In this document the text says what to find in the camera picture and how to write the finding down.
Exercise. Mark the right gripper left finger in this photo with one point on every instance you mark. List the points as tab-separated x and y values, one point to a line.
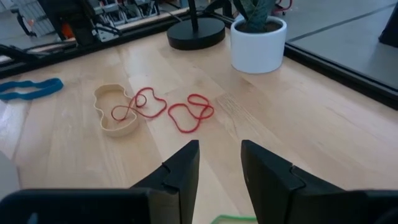
177	186

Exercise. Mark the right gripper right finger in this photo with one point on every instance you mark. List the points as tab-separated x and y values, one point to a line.
280	193

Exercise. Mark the green rubber band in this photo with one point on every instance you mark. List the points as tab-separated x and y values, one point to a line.
233	217

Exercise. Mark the red rubber band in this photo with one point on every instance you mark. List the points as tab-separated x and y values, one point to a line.
158	110
174	119

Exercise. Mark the tan rubber band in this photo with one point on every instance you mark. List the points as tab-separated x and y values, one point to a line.
119	130

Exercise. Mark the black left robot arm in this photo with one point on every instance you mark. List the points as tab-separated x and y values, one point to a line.
81	28

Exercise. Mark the white round plant pot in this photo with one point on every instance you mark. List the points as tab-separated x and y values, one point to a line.
258	49

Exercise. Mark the white globe table lamp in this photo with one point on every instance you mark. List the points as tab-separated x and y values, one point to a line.
196	34

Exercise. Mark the green snake plant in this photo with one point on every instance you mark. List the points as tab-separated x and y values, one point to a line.
256	15

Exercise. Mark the grey electronics box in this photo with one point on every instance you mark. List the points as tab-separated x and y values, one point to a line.
124	11

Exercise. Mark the black floor stand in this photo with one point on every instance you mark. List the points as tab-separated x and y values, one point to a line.
390	31

